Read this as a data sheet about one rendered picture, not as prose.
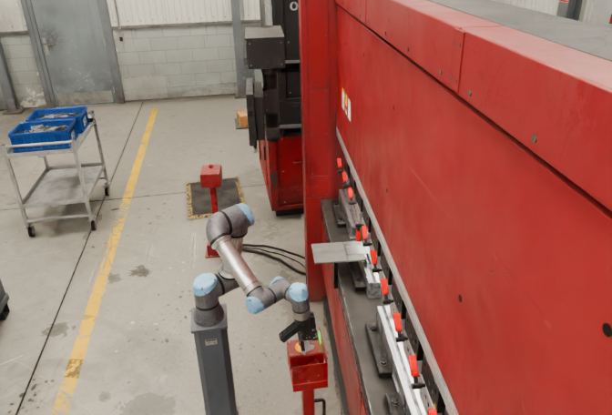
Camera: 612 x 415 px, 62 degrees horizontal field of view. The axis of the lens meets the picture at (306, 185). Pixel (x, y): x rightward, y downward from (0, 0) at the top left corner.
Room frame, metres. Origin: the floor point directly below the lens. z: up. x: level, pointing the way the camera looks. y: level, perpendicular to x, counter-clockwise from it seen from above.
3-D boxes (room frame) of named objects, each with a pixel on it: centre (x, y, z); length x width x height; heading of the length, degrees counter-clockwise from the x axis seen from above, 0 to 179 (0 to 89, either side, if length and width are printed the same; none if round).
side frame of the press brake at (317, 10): (3.25, -0.41, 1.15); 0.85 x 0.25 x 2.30; 94
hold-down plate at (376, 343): (1.65, -0.29, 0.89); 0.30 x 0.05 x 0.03; 4
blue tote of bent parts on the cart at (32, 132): (4.45, 2.40, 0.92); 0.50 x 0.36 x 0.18; 99
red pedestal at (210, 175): (3.84, 0.78, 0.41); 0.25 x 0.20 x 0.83; 94
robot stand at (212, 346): (2.02, 0.51, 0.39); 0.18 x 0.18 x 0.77; 9
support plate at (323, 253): (2.25, -0.16, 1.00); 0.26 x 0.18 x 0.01; 94
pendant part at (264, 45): (3.48, 0.25, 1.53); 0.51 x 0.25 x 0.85; 5
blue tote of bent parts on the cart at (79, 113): (4.87, 2.45, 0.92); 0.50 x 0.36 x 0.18; 99
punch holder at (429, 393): (1.09, -0.39, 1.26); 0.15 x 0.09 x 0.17; 4
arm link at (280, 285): (1.76, 0.12, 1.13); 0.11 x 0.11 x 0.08; 41
